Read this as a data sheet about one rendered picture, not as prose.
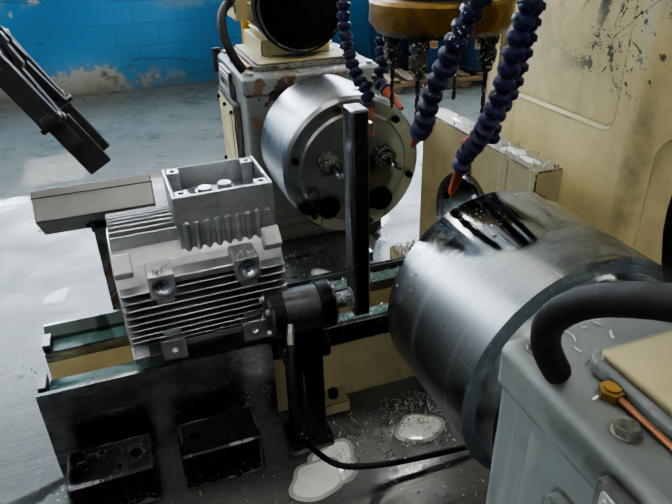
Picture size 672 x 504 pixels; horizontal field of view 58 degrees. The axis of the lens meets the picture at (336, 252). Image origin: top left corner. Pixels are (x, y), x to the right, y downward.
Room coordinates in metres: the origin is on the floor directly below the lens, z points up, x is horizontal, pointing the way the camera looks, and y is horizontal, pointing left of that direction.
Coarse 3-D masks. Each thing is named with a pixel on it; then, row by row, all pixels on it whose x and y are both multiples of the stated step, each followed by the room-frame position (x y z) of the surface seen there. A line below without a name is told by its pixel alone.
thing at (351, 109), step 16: (352, 112) 0.61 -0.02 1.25; (368, 112) 0.62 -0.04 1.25; (352, 128) 0.61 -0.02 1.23; (368, 128) 0.61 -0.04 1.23; (352, 144) 0.61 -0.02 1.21; (368, 144) 0.62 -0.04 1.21; (352, 160) 0.61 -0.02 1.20; (368, 160) 0.61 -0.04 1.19; (352, 176) 0.61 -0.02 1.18; (368, 176) 0.62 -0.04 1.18; (352, 192) 0.61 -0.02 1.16; (368, 192) 0.61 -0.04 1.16; (352, 208) 0.61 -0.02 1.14; (368, 208) 0.61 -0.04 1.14; (352, 224) 0.61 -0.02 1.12; (368, 224) 0.61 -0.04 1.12; (352, 240) 0.61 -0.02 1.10; (368, 240) 0.61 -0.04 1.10; (352, 256) 0.61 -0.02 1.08; (368, 256) 0.61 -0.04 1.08; (352, 272) 0.62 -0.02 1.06; (368, 272) 0.61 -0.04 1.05; (352, 288) 0.62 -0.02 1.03; (368, 288) 0.61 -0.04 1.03; (352, 304) 0.61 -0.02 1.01; (368, 304) 0.61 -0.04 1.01
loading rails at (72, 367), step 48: (336, 288) 0.80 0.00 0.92; (384, 288) 0.82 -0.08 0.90; (48, 336) 0.68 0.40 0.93; (96, 336) 0.69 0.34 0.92; (336, 336) 0.68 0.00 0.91; (384, 336) 0.71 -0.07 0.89; (48, 384) 0.59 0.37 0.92; (96, 384) 0.57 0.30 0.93; (144, 384) 0.59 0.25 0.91; (192, 384) 0.61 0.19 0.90; (240, 384) 0.63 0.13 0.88; (336, 384) 0.68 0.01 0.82; (48, 432) 0.55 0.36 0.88; (96, 432) 0.57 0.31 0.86; (144, 432) 0.59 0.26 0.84
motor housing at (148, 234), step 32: (128, 224) 0.66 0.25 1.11; (160, 224) 0.66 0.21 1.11; (160, 256) 0.63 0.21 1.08; (192, 256) 0.64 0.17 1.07; (224, 256) 0.65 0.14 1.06; (128, 288) 0.60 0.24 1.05; (192, 288) 0.61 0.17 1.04; (224, 288) 0.62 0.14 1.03; (256, 288) 0.63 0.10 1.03; (128, 320) 0.58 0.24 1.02; (160, 320) 0.59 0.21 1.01; (192, 320) 0.61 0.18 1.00; (224, 320) 0.62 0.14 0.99
